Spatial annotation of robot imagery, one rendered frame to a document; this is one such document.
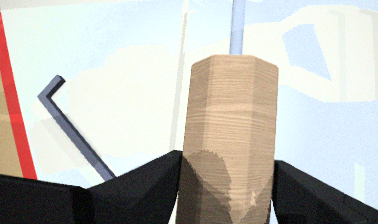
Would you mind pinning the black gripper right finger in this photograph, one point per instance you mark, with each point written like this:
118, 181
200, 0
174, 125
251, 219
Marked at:
299, 198

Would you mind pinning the dark grey l-shaped hook tool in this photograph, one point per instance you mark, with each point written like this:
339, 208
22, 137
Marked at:
65, 124

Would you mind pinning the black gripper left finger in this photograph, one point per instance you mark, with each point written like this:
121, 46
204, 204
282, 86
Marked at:
144, 195

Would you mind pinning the brown wooden tool handle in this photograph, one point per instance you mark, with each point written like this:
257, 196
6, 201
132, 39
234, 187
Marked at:
228, 156

